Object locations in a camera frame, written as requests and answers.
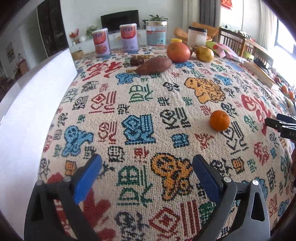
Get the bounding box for yellow pear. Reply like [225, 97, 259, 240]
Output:
[196, 46, 214, 63]

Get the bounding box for brown green kiwi fruit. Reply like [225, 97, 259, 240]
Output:
[187, 45, 193, 56]

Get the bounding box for red apple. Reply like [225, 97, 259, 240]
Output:
[166, 42, 191, 63]

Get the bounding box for dark brown mangosteen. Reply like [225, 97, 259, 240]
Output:
[130, 55, 145, 66]

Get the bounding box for orange tangerine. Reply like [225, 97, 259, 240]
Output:
[209, 110, 230, 132]

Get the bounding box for wooden chair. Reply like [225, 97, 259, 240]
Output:
[218, 28, 274, 68]

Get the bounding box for pink fruit snack bag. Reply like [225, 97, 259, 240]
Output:
[206, 41, 238, 60]

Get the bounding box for white board panel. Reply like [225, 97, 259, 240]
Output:
[1, 49, 77, 237]

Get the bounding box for clear jar black lid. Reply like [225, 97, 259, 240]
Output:
[188, 26, 207, 47]

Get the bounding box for orange cushion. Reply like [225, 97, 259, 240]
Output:
[174, 22, 219, 44]

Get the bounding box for patterned woven tablecloth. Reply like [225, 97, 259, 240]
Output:
[39, 51, 295, 240]

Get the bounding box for small yellow lid jar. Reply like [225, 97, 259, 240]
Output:
[171, 38, 182, 43]

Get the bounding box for sweet potato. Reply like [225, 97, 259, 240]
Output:
[135, 56, 172, 75]

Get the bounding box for clear jar gold lid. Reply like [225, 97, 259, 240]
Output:
[145, 21, 167, 49]

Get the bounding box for green potted plant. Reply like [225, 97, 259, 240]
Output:
[149, 15, 168, 22]

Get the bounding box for right purple orange can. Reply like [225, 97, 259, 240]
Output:
[119, 23, 138, 53]

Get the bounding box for purple orange can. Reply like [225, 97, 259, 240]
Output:
[92, 28, 111, 58]
[119, 23, 138, 53]

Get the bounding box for left purple orange can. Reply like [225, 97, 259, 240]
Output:
[92, 28, 111, 58]

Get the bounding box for black television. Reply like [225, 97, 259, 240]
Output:
[100, 10, 139, 33]

